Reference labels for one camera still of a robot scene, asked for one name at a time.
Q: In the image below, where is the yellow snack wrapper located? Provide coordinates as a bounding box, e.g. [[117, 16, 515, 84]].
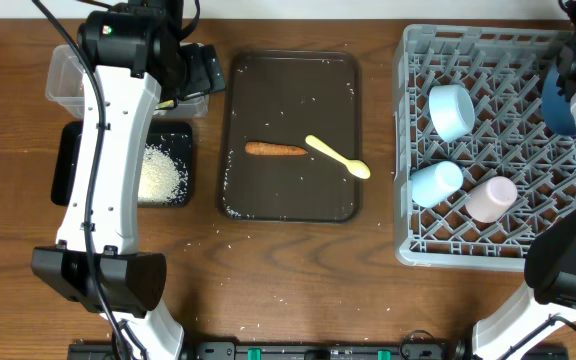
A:
[[157, 100, 176, 110]]

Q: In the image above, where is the dark blue bowl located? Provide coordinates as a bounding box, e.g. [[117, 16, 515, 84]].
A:
[[542, 64, 576, 137]]

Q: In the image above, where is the orange carrot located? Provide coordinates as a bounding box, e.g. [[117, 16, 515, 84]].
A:
[[245, 141, 307, 156]]

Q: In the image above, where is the light blue small bowl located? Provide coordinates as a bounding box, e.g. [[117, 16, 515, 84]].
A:
[[428, 85, 475, 142]]

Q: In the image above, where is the pink plastic cup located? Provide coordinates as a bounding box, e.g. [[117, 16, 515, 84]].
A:
[[465, 176, 518, 223]]

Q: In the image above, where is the yellow plastic spoon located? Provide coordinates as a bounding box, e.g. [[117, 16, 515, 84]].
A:
[[305, 135, 371, 180]]

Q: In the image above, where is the light blue plastic cup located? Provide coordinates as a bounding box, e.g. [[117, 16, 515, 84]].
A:
[[410, 161, 464, 208]]

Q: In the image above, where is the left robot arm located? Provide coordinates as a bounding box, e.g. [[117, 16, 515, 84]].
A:
[[31, 0, 225, 359]]

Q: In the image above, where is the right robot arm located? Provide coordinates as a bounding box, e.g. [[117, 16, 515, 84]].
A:
[[449, 1, 576, 359]]

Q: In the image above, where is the black waste tray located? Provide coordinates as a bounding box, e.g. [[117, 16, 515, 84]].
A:
[[51, 120, 194, 207]]

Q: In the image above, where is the grey dishwasher rack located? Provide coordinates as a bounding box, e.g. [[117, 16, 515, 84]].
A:
[[392, 24, 576, 272]]

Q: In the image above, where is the dark brown serving tray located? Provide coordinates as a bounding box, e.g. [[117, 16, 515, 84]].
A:
[[217, 50, 363, 223]]

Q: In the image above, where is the pile of white rice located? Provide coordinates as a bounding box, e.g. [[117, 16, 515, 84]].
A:
[[138, 145, 189, 205]]

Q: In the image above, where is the clear plastic container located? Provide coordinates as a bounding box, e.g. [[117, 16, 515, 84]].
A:
[[45, 45, 209, 119]]

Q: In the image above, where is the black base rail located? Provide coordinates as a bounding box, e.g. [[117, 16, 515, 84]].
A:
[[67, 336, 570, 360]]

